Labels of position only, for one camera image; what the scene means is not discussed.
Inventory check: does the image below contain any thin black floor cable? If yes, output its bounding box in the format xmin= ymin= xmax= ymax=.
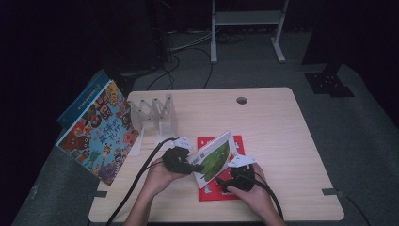
xmin=342 ymin=193 xmax=374 ymax=226

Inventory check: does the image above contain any white book with green picture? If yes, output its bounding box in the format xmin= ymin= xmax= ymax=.
xmin=186 ymin=130 xmax=239 ymax=189

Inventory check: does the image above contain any person's left hand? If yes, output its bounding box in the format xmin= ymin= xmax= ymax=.
xmin=141 ymin=155 xmax=191 ymax=199

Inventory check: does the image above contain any white metal stand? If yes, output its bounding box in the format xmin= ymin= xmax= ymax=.
xmin=210 ymin=0 xmax=290 ymax=65

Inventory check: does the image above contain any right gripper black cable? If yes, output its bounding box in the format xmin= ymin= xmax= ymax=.
xmin=240 ymin=173 xmax=285 ymax=221

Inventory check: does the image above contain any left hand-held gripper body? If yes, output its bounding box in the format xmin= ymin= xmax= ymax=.
xmin=161 ymin=136 xmax=196 ymax=176

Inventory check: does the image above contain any blue monster picture book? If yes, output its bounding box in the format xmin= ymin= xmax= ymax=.
xmin=56 ymin=69 xmax=111 ymax=128

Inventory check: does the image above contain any red book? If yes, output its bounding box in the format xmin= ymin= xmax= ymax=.
xmin=197 ymin=135 xmax=246 ymax=202

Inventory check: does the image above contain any grey floor cable bundle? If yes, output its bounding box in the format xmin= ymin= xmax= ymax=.
xmin=166 ymin=28 xmax=215 ymax=54

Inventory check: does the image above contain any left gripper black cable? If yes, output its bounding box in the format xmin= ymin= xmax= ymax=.
xmin=105 ymin=137 xmax=181 ymax=226

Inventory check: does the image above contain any black stand with base plate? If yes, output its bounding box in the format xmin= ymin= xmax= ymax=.
xmin=112 ymin=62 xmax=139 ymax=97
xmin=302 ymin=59 xmax=356 ymax=99

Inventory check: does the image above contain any white expandable book rack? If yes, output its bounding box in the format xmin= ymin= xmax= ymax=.
xmin=126 ymin=93 xmax=179 ymax=157

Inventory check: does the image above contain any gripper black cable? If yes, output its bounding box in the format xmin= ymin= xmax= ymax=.
xmin=240 ymin=173 xmax=285 ymax=221
xmin=105 ymin=137 xmax=181 ymax=226

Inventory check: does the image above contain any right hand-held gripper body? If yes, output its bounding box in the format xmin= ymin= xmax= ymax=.
xmin=219 ymin=154 xmax=258 ymax=193

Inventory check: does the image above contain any person's right hand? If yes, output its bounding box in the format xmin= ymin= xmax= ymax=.
xmin=227 ymin=162 xmax=278 ymax=218

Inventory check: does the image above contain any colourful animals picture book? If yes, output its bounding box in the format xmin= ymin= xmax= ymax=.
xmin=55 ymin=79 xmax=141 ymax=186

